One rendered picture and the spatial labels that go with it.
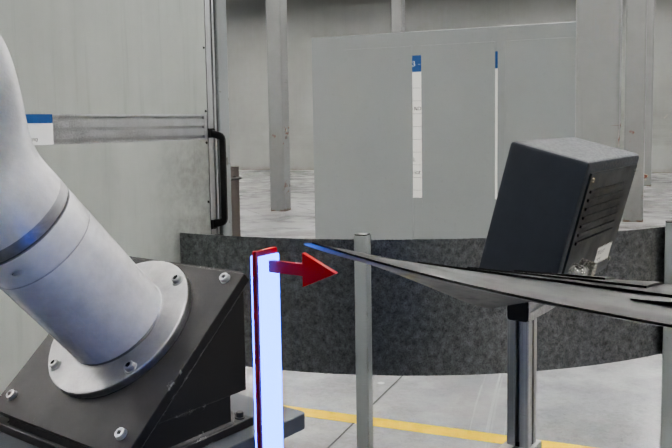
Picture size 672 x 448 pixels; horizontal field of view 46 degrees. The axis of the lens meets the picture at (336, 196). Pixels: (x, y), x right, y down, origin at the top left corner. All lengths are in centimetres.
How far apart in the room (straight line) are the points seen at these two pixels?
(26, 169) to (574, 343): 193
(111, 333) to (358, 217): 612
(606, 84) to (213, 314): 402
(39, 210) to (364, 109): 615
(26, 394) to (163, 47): 164
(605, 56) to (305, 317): 290
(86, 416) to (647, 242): 198
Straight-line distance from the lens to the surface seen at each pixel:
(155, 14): 249
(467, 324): 234
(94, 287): 87
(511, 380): 108
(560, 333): 245
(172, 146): 250
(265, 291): 57
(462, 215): 669
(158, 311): 93
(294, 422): 99
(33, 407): 99
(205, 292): 93
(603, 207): 117
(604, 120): 475
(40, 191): 83
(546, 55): 654
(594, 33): 478
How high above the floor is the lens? 128
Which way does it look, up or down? 5 degrees down
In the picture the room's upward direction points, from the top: 1 degrees counter-clockwise
